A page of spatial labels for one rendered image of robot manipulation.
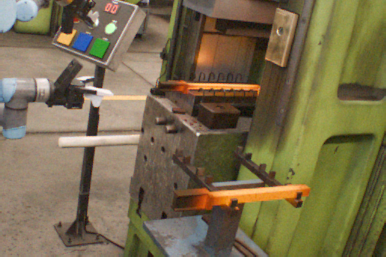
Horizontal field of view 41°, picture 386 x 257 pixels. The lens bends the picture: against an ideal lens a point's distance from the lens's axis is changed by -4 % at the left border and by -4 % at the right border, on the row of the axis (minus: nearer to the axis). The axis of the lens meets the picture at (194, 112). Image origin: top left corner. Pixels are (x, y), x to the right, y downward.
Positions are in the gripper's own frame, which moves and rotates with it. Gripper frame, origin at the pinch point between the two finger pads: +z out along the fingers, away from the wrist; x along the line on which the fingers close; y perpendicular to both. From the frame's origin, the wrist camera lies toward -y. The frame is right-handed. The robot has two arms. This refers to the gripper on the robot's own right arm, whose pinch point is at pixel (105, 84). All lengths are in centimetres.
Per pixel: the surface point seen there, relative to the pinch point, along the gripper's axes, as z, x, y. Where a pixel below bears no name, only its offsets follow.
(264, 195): 17, 67, 6
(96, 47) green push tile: 13.9, -44.9, -1.0
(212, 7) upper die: 30.7, 6.7, -30.5
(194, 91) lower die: 33.1, 3.3, 0.8
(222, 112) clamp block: 34.7, 19.6, 2.3
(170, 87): 24.6, 0.6, 0.5
